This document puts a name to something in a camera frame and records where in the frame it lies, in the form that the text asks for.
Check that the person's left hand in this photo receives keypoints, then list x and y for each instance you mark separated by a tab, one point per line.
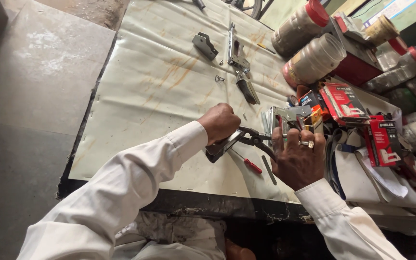
218	121

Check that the person's right hand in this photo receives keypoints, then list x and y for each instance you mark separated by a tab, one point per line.
298	164

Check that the person's left fingers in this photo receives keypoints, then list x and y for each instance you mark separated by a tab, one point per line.
234	121

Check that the black pliers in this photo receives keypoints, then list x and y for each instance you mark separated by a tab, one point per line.
256	140

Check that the silver staple gun body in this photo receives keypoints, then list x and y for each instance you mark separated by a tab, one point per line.
284	115

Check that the black and silver lever part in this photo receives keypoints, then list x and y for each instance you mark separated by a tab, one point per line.
247	90

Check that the small coil spring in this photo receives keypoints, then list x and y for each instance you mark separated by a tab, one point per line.
219	78

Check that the thin grey metal strip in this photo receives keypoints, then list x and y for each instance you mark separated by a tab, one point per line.
268	169

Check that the cream plastic table sheet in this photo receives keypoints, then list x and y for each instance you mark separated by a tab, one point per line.
157	108

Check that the orange and black staples box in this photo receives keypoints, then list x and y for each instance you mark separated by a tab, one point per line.
311	103

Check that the clear plastic jar without lid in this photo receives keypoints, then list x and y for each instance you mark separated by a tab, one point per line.
314	59

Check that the red staple gun package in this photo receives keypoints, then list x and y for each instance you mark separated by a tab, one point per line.
343	103
385	142

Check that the brown jar with red lid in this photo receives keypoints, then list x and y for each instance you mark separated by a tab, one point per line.
296	29

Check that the bicycle wheel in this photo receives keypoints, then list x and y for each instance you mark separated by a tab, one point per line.
251	7

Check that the red metal box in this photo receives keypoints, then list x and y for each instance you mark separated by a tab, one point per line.
356	70

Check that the person's white trousers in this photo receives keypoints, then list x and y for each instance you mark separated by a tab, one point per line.
172	238

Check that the white cloth bag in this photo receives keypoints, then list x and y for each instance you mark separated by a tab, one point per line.
359	180

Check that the yellowish tape roll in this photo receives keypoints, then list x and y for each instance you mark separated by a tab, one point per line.
381	30

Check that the heap of plastic jars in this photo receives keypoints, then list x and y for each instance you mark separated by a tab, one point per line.
410	86

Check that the printed cardboard box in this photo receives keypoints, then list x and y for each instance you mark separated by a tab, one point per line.
395	9

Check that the bare metal staple gun frame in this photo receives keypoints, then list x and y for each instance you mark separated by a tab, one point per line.
237	56

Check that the grey metal bracket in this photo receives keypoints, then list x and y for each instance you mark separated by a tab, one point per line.
204	45

